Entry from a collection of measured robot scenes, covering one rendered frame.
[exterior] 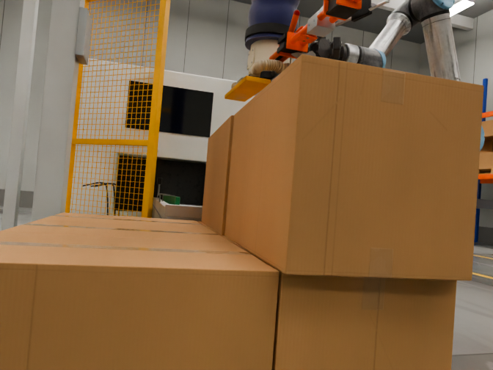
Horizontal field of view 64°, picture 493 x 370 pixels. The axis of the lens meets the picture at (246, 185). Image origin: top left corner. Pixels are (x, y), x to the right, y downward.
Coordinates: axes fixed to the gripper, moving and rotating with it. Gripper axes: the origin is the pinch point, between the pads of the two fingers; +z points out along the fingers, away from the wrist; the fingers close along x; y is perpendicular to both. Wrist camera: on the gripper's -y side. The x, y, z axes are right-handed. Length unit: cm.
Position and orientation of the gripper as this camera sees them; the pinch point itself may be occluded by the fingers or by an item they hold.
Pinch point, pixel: (296, 43)
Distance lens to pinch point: 150.6
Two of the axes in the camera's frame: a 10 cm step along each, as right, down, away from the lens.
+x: 0.7, -10.0, 0.3
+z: -9.5, -0.8, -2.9
